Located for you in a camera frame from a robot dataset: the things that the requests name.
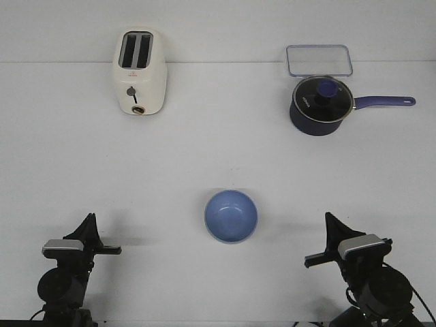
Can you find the blue bowl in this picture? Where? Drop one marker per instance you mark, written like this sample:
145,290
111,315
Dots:
231,216

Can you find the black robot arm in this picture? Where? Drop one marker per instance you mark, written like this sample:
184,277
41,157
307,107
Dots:
379,294
63,288

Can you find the glass pot lid blue knob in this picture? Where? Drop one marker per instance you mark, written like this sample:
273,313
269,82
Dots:
323,99

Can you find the white two-slot toaster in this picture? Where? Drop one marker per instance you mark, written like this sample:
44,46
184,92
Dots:
139,71

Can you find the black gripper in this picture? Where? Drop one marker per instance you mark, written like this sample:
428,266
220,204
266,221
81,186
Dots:
75,260
361,263

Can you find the clear plastic container lid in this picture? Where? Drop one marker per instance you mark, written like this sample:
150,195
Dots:
322,59

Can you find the dark blue saucepan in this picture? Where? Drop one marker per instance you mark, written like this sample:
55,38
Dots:
314,128

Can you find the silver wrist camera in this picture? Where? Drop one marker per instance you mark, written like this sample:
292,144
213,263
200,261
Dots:
56,248
353,245

